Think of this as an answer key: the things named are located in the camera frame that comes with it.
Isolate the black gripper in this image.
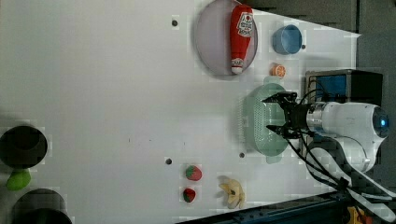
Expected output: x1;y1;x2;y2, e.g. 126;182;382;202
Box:
262;91;313;139

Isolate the green plastic strainer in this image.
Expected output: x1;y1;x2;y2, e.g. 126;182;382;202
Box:
238;77;289;164

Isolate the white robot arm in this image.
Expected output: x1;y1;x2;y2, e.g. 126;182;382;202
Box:
263;91;395;223

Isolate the orange slice toy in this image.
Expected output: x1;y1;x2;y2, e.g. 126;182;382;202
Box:
270;63;286;78

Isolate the toaster oven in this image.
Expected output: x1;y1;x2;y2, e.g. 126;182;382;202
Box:
305;69;383;105

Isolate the blue bowl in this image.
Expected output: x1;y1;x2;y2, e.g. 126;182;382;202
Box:
272;24;303;55

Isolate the peeled banana toy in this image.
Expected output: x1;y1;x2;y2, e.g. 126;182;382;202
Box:
216;175;246;209

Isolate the red plush ketchup bottle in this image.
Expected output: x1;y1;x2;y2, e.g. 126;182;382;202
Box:
230;5;253;75

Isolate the grey round plate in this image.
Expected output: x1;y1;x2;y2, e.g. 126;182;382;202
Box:
194;0;258;76

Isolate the light red strawberry toy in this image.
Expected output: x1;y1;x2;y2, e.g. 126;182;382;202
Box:
185;165;203;181

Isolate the dark red strawberry toy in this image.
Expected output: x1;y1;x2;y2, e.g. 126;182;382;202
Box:
182;188;196;203

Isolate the black cylinder lower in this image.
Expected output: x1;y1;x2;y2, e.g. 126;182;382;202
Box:
11;189;73;224

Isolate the black cylinder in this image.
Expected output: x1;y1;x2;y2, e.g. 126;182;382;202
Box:
0;126;49;169
11;189;73;224

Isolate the black cylinder upper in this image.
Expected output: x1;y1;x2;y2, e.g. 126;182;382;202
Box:
0;126;49;169

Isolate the green lime toy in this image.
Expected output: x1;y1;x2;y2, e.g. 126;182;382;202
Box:
6;169;31;191

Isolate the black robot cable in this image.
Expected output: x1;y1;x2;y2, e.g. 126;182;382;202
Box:
284;78;349;190

